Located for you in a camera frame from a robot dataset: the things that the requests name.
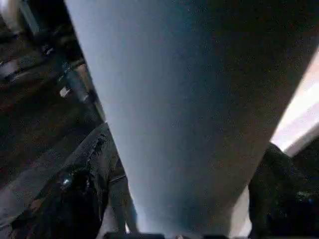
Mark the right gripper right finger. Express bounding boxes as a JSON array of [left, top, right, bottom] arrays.
[[248, 142, 319, 239]]

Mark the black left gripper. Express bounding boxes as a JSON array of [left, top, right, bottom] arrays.
[[0, 26, 106, 123]]

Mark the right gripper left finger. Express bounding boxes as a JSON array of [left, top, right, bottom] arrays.
[[14, 121, 130, 239]]

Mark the white plastic stool seat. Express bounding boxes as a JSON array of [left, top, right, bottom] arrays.
[[270, 79, 319, 158]]

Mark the white plastic table leg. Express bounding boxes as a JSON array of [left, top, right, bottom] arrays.
[[63, 0, 319, 239]]

